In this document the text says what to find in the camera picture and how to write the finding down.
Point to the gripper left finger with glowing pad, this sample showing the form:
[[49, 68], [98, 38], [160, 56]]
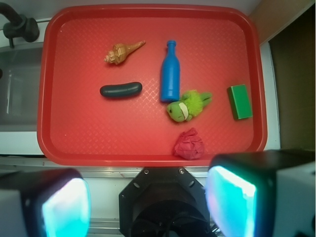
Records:
[[47, 203]]

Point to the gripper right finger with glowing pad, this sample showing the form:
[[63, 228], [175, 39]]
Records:
[[263, 194]]

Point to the red paper ball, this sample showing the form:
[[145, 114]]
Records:
[[189, 145]]

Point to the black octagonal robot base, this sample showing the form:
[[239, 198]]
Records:
[[164, 202]]

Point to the green rectangular block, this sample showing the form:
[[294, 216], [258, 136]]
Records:
[[240, 102]]

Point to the green plush toy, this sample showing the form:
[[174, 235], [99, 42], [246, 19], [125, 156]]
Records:
[[190, 105]]

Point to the dark green toy cucumber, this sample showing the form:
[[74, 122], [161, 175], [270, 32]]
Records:
[[117, 91]]

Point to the red plastic tray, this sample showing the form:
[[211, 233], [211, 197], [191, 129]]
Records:
[[217, 48]]

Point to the grey metal sink basin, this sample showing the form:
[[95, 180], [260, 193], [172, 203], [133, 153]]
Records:
[[19, 87]]

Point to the blue toy bottle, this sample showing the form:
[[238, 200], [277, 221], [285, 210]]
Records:
[[170, 75]]

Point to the tan conch seashell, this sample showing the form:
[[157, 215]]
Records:
[[121, 51]]

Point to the black faucet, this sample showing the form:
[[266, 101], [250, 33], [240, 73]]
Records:
[[18, 26]]

